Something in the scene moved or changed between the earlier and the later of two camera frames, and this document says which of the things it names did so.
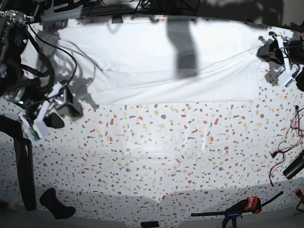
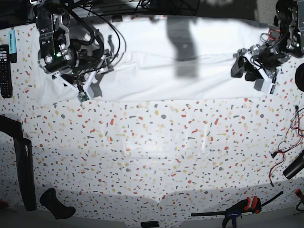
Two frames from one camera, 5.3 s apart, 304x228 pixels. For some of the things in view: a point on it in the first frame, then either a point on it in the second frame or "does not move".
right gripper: x=270 y=52 to x=267 y=76
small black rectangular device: x=149 y=224 does not move
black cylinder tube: x=295 y=166 does not move
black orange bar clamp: x=235 y=210 does not move
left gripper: x=60 y=95 to x=83 y=80
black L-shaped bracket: x=14 y=128 does not move
